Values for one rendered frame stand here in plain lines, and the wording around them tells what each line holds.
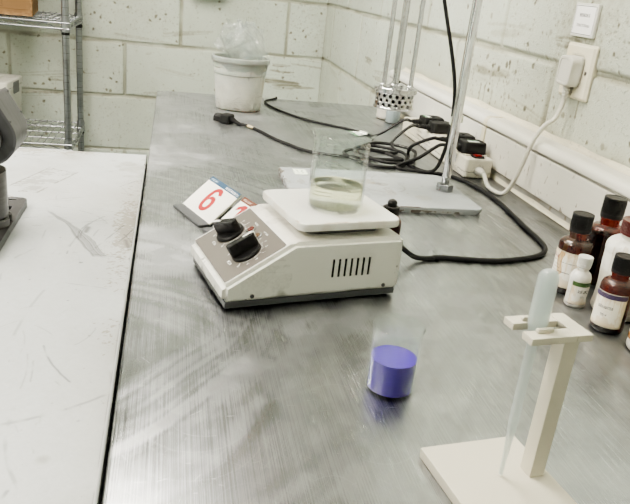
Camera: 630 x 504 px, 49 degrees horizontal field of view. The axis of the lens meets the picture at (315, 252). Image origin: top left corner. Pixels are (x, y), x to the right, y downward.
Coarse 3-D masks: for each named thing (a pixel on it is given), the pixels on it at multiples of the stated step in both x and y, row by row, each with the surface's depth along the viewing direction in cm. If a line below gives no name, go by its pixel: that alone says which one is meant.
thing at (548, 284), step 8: (552, 272) 43; (544, 280) 43; (552, 280) 42; (544, 288) 43; (552, 288) 43; (536, 296) 43; (544, 296) 43; (552, 296) 43; (536, 304) 43; (544, 304) 43; (552, 304) 43; (536, 312) 43; (544, 312) 43; (536, 320) 43; (544, 320) 43; (536, 328) 44
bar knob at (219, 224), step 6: (216, 222) 76; (222, 222) 75; (228, 222) 75; (234, 222) 75; (216, 228) 76; (222, 228) 76; (228, 228) 75; (234, 228) 75; (240, 228) 75; (222, 234) 76; (228, 234) 75; (234, 234) 75; (222, 240) 75; (228, 240) 75
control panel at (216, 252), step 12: (240, 216) 79; (252, 216) 78; (264, 228) 74; (204, 240) 77; (216, 240) 76; (264, 240) 72; (276, 240) 71; (204, 252) 75; (216, 252) 74; (228, 252) 73; (264, 252) 70; (216, 264) 72; (228, 264) 71; (240, 264) 70; (252, 264) 69; (228, 276) 69
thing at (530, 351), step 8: (544, 272) 43; (528, 328) 44; (528, 344) 45; (528, 352) 45; (528, 360) 45; (528, 368) 45; (520, 376) 45; (528, 376) 45; (520, 384) 46; (520, 392) 46; (520, 400) 46; (512, 408) 46; (520, 408) 46; (512, 416) 46; (512, 424) 47; (512, 432) 47; (512, 440) 47; (504, 448) 48; (504, 456) 48; (504, 464) 48
